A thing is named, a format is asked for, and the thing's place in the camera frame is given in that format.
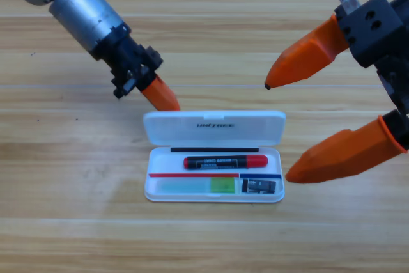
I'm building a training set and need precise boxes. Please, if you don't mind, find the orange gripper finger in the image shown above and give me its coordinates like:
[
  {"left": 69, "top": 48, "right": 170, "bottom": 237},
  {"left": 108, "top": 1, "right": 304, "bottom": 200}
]
[{"left": 140, "top": 74, "right": 181, "bottom": 111}]

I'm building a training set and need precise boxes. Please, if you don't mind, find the green and white highlighter pen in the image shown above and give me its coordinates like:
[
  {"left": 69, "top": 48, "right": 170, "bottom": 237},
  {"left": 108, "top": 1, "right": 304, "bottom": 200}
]
[{"left": 156, "top": 176, "right": 238, "bottom": 195}]

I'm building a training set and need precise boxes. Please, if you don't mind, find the plain orange gripper finger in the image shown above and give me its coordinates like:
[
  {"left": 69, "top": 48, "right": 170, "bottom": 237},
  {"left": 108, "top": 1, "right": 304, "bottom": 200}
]
[{"left": 285, "top": 115, "right": 408, "bottom": 185}]

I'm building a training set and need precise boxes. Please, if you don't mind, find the black-tipped orange gripper finger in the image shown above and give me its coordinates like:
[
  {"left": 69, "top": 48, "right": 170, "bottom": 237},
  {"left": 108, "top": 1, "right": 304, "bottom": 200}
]
[{"left": 264, "top": 13, "right": 349, "bottom": 90}]

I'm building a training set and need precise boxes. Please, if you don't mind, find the white Unitree pencil case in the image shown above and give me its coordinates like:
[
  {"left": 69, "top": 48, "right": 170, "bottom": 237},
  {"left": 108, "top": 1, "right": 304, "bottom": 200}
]
[{"left": 143, "top": 109, "right": 287, "bottom": 203}]

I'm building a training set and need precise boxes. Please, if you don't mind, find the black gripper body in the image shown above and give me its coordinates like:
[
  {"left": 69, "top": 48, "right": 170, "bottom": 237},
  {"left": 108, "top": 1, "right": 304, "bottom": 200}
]
[
  {"left": 334, "top": 0, "right": 409, "bottom": 152},
  {"left": 92, "top": 26, "right": 164, "bottom": 100}
]

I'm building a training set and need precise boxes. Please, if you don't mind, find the red and black marker pen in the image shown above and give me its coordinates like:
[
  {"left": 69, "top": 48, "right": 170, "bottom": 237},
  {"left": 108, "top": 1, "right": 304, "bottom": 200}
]
[{"left": 183, "top": 154, "right": 269, "bottom": 171}]

